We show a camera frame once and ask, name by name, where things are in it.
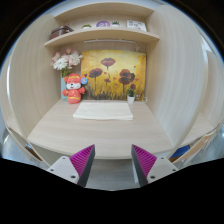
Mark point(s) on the purple round decorative plate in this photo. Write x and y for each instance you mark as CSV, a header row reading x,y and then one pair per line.
x,y
103,23

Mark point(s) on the small white potted plant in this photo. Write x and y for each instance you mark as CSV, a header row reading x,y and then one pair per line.
x,y
130,96

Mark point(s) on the small green plant left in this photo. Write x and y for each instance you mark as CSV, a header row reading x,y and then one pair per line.
x,y
86,26

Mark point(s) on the under-shelf light bar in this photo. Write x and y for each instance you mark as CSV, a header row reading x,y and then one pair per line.
x,y
109,40

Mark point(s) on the blue object at right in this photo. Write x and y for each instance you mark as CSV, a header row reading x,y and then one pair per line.
x,y
180,152

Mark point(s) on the cream folded towel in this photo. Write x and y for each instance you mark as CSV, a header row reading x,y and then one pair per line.
x,y
103,111

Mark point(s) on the pink white flower bouquet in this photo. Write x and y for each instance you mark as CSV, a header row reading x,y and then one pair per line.
x,y
66,61

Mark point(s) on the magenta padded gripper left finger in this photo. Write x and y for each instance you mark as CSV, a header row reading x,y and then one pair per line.
x,y
75,168

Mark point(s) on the small green plant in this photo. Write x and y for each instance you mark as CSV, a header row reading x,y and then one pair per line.
x,y
86,26
115,24

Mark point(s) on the white framed text sign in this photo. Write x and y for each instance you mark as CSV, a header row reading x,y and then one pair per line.
x,y
136,25

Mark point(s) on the yellow poppy flower painting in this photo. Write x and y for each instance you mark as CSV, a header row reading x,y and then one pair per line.
x,y
111,73

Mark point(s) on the red plush tiger toy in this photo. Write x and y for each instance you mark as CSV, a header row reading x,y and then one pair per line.
x,y
74,87

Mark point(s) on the light wood upper shelf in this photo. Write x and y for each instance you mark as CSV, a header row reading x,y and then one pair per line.
x,y
92,34

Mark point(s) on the light blue vase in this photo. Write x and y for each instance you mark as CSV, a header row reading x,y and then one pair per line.
x,y
63,87

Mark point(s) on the small green plant right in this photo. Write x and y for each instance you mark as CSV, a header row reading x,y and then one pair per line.
x,y
115,24

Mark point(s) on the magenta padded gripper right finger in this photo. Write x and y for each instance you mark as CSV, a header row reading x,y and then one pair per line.
x,y
148,167

